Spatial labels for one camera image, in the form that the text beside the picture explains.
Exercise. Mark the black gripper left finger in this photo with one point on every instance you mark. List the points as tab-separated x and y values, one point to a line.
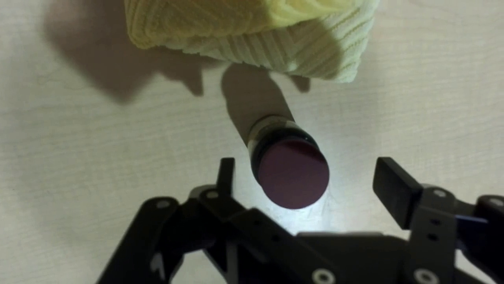
209	241

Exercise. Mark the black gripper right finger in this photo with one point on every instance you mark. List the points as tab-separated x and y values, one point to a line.
435	230

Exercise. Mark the small brown glass bottle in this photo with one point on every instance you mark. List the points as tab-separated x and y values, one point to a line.
291	170

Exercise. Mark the yellow textured towel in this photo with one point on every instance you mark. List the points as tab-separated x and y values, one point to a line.
261	31

